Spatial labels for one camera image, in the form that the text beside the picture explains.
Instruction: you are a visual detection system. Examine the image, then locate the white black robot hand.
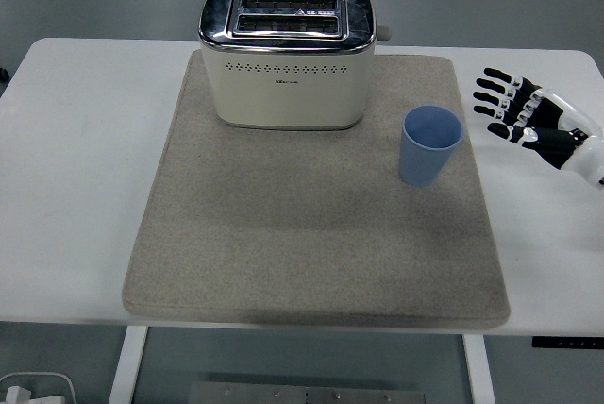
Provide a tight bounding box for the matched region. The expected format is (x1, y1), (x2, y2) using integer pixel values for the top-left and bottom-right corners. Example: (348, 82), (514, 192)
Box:
(473, 66), (604, 187)

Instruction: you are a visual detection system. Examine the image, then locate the blue ribbed plastic cup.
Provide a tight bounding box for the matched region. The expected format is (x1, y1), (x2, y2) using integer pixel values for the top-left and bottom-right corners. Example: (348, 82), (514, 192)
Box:
(398, 104), (464, 189)

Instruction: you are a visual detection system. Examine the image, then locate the black table control panel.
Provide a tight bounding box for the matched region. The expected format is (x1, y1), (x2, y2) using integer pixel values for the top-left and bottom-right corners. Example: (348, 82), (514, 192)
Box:
(531, 336), (604, 349)

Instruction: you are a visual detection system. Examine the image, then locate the white table leg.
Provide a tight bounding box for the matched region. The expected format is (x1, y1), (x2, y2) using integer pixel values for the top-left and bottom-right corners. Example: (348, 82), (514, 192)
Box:
(108, 326), (150, 404)
(461, 333), (496, 404)

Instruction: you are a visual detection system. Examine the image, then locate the cream and chrome toaster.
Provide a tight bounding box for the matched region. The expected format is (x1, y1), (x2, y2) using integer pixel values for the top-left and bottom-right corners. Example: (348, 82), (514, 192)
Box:
(196, 0), (394, 131)

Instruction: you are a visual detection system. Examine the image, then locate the beige fabric table mat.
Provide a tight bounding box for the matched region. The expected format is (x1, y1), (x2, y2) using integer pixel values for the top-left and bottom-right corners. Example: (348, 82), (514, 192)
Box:
(121, 50), (512, 329)

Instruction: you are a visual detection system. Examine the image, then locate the grey metal plate with screws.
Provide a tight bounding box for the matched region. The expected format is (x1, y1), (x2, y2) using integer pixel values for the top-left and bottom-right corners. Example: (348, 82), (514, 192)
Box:
(187, 380), (428, 404)

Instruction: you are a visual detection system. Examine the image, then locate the white plastic bin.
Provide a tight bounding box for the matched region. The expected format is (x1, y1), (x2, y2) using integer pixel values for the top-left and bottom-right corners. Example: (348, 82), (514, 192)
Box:
(0, 371), (77, 404)

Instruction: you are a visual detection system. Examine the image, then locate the white block in bin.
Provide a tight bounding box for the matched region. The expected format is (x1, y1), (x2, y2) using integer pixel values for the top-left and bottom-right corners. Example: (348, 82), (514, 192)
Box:
(1, 385), (35, 404)

